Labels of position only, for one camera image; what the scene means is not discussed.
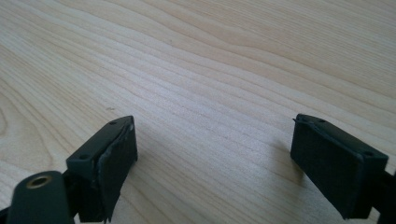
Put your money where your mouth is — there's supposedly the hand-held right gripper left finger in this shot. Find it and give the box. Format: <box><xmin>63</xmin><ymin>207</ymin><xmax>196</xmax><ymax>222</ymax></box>
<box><xmin>65</xmin><ymin>115</ymin><xmax>139</xmax><ymax>224</ymax></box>

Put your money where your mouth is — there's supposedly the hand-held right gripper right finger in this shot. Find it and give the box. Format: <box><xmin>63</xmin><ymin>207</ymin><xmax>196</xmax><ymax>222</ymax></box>
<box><xmin>290</xmin><ymin>113</ymin><xmax>389</xmax><ymax>220</ymax></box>

